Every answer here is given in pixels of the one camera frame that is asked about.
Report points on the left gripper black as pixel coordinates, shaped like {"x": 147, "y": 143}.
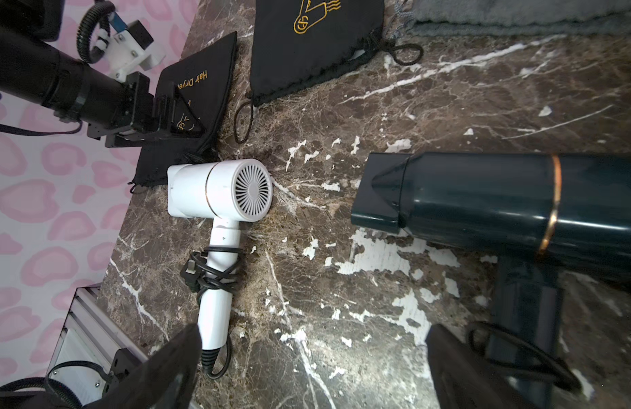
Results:
{"x": 145, "y": 119}

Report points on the dark green hair dryer left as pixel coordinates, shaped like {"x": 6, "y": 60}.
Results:
{"x": 539, "y": 213}

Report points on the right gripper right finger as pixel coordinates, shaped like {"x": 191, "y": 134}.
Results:
{"x": 463, "y": 379}

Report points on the black pouch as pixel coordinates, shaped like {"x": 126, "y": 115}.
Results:
{"x": 205, "y": 79}
{"x": 299, "y": 44}

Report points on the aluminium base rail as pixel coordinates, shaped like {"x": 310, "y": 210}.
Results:
{"x": 88, "y": 334}

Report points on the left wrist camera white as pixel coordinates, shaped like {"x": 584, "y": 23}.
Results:
{"x": 131, "y": 49}

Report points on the grey hair dryer pouch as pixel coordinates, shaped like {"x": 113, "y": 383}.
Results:
{"x": 448, "y": 18}

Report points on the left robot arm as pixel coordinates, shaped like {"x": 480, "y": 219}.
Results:
{"x": 104, "y": 91}

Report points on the white hair dryer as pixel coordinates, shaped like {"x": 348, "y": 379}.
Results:
{"x": 228, "y": 193}

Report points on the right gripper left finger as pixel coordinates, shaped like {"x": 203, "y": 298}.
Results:
{"x": 166, "y": 380}

